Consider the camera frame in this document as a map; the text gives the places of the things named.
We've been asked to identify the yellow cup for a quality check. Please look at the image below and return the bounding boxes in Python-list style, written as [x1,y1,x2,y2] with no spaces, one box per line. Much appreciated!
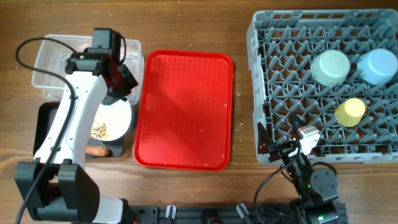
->
[334,98,366,128]

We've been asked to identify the green bowl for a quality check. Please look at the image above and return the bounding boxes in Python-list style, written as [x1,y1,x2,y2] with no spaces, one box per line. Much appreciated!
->
[310,50,351,86]

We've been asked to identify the orange carrot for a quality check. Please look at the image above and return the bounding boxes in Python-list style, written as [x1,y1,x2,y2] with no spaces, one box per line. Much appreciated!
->
[86,146,109,157]

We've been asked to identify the red serving tray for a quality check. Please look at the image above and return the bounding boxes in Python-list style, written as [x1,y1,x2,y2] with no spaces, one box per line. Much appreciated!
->
[133,49,234,172]

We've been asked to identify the left black cable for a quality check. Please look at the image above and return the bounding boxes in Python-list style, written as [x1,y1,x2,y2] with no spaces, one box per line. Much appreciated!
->
[14,37,78,224]

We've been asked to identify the black plastic tray bin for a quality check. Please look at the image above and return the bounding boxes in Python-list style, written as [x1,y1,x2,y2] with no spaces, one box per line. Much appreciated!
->
[33,101,124,157]

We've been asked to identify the light blue plate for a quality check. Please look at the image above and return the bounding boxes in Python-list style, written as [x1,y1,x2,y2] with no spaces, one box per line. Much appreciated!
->
[94,100,132,141]

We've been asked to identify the light blue bowl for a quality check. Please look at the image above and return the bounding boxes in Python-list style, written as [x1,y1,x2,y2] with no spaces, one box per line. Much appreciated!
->
[357,49,397,85]

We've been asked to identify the grey dishwasher rack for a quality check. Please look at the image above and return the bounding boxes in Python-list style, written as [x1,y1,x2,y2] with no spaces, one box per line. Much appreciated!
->
[246,9,397,163]

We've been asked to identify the clear plastic bin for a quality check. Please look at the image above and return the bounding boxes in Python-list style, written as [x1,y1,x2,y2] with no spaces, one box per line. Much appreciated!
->
[32,34,144,105]

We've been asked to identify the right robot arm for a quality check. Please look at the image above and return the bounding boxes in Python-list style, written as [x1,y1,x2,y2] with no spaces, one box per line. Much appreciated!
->
[254,113,339,223]

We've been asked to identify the peanut pile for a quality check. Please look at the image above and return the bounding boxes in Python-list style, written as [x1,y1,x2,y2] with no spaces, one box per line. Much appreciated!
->
[90,121,109,139]

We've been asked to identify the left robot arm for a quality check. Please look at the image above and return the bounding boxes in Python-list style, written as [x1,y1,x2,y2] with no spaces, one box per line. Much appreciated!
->
[14,28,139,223]

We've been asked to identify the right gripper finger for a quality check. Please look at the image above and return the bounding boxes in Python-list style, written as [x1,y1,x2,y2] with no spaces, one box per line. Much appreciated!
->
[257,122,274,154]
[290,113,307,133]

